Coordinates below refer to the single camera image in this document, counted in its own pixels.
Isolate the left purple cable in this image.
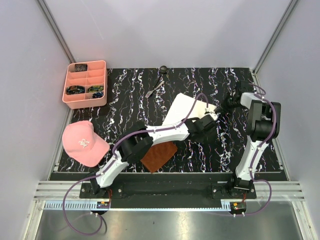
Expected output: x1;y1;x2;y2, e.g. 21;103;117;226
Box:
61;93;210;236

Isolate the purple cable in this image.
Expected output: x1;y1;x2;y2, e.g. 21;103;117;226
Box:
61;93;210;236
207;84;277;217

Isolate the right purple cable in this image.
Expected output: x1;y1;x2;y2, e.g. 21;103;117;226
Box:
207;84;277;217

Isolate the pink divided organizer tray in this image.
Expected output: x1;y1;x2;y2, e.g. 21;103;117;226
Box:
62;60;108;110

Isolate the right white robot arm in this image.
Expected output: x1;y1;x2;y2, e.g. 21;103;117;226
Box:
214;81;282;199

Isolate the white cloth napkin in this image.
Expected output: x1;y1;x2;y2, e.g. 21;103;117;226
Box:
161;93;216;129

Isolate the pink baseball cap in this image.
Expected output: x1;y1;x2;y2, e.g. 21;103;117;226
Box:
62;120;110;168

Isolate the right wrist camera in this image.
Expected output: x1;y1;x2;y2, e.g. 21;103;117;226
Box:
235;81;253;95

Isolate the brown folded cloth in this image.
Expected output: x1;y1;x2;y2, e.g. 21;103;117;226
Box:
141;141;178;173

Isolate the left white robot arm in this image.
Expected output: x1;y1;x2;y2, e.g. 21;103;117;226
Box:
90;114;217;198

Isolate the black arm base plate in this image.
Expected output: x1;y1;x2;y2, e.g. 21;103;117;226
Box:
79;172;257;210

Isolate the black spoon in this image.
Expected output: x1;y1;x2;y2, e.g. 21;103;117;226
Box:
153;65;168;88

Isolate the black marble patterned mat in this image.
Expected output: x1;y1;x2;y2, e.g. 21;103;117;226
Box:
48;67;288;182

